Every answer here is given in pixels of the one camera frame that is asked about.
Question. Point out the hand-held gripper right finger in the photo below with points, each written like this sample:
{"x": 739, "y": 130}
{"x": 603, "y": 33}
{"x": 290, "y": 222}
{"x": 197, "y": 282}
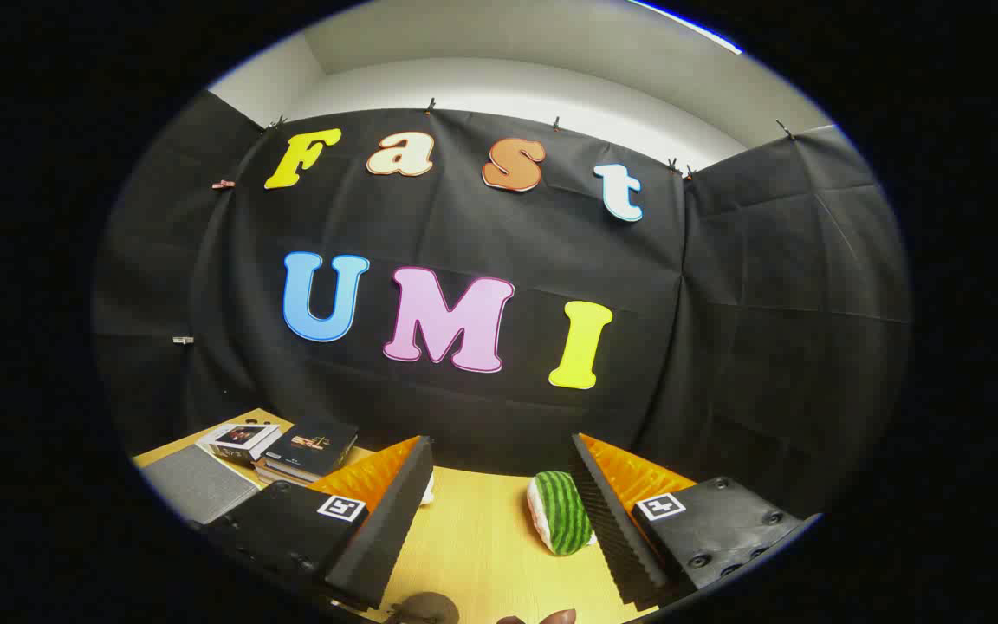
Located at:
{"x": 612, "y": 529}

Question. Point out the grey fabric storage box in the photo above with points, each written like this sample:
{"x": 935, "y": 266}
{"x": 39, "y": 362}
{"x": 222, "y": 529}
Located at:
{"x": 196, "y": 485}

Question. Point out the brown fuzzy slipper shoe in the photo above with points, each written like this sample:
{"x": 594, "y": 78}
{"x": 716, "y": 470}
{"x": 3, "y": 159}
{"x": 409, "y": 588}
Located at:
{"x": 425, "y": 608}

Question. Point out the white plush face toy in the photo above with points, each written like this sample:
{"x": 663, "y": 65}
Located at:
{"x": 427, "y": 490}

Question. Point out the brown hardcover book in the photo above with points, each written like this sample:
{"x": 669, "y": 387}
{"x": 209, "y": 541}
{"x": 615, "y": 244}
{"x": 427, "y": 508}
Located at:
{"x": 278, "y": 472}

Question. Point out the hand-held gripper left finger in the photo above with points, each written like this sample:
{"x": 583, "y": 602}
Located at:
{"x": 395, "y": 529}

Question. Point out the white portrait cover book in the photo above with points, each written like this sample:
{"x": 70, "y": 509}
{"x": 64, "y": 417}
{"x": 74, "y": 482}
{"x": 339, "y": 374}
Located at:
{"x": 239, "y": 438}

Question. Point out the dark navy cover book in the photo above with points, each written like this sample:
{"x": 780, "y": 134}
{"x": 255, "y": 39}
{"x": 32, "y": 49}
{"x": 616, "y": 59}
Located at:
{"x": 313, "y": 446}

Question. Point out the thin tan book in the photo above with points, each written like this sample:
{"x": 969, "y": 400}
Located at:
{"x": 274, "y": 481}

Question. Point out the watermelon slice plush toy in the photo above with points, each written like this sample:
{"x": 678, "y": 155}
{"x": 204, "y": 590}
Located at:
{"x": 561, "y": 511}

